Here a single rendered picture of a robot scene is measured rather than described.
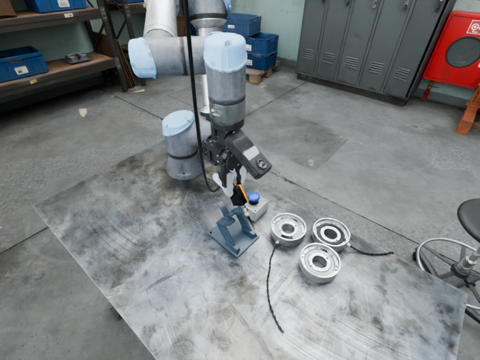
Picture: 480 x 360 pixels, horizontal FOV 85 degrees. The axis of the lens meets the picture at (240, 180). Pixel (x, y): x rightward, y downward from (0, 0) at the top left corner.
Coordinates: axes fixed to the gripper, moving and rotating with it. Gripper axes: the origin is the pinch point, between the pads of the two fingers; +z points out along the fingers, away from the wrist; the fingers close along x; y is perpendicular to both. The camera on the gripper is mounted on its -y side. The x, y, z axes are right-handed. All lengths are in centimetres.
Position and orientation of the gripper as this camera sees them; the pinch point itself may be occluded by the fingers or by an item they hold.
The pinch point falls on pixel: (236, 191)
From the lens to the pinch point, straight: 67.4
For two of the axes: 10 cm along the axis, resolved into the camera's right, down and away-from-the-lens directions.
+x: -6.8, 4.8, -5.6
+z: 0.0, 7.6, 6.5
